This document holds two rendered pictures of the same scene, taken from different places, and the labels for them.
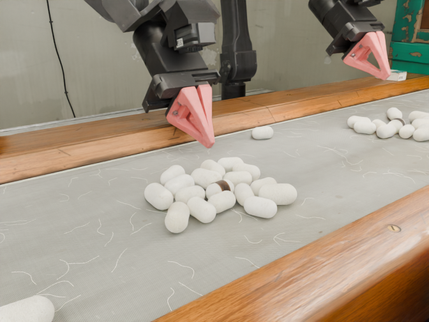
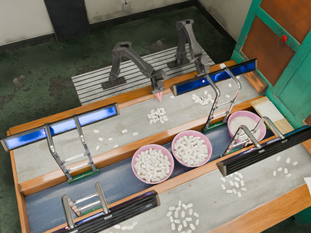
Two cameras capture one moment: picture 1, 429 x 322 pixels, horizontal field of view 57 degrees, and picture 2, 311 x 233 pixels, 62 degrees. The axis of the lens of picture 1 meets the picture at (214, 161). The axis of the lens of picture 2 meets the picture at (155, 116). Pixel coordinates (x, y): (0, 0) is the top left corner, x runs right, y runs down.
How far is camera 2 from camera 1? 1.53 m
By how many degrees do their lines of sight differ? 36
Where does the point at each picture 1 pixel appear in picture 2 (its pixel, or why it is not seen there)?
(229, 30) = (179, 46)
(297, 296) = (158, 137)
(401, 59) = (234, 56)
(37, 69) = not seen: outside the picture
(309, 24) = not seen: outside the picture
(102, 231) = (141, 121)
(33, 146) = (131, 99)
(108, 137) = (143, 96)
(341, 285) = (163, 137)
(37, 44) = not seen: outside the picture
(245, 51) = (183, 52)
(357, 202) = (176, 122)
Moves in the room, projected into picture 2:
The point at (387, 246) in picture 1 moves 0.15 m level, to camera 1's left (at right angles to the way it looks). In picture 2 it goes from (171, 133) to (149, 128)
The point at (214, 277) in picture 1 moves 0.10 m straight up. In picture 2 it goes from (153, 131) to (153, 124)
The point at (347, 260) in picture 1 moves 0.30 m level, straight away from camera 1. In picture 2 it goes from (165, 134) to (188, 106)
